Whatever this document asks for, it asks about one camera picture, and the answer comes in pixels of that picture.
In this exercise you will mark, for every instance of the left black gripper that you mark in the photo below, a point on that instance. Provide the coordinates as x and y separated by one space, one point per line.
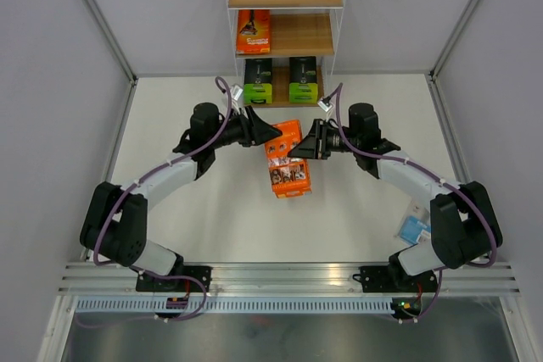
254 130

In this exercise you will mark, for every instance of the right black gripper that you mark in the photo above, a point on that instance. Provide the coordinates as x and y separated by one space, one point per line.
314 144

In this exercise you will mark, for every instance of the orange razor box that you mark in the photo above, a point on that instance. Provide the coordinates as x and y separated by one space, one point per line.
290 177
253 32

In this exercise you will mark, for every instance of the black green razor box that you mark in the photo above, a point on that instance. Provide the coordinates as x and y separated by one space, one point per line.
302 87
258 81

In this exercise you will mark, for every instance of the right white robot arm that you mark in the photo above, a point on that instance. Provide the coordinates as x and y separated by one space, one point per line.
462 219

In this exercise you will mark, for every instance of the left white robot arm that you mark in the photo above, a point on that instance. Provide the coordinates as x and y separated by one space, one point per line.
116 223

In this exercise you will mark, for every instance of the bottom wooden shelf board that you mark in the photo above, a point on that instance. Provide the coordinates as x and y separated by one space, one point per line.
280 95

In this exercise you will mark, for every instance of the middle wooden shelf board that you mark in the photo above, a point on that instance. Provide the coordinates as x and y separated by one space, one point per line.
294 35

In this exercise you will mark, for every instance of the blue clear razor blister pack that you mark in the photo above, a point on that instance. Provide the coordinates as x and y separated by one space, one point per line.
415 225

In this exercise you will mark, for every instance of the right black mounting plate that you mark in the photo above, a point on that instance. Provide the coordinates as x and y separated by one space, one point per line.
385 278

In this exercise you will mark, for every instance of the black mounting plate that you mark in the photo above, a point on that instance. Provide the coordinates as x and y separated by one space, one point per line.
385 278
182 278

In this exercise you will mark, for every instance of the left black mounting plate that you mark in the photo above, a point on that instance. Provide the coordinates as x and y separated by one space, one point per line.
182 278

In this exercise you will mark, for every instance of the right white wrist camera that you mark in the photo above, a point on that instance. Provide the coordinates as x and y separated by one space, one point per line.
326 104

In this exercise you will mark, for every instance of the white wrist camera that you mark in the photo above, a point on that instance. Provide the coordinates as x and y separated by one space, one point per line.
237 93
326 104

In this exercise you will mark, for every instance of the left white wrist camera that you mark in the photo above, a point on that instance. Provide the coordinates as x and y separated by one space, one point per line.
237 93

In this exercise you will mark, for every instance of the white wire shelf rack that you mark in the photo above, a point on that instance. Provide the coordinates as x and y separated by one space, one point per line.
325 64

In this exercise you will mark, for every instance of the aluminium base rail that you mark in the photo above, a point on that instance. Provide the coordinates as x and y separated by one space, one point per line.
286 280

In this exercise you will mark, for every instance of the slotted cable duct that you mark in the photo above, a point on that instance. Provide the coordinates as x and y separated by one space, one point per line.
239 305

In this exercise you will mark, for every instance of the left aluminium corner post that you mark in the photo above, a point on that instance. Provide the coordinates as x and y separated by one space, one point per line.
108 35

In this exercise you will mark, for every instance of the aluminium corner post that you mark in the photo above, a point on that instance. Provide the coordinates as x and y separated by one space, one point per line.
460 26
108 35

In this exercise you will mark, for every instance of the right aluminium corner post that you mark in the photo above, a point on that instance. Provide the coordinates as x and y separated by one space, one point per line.
460 26

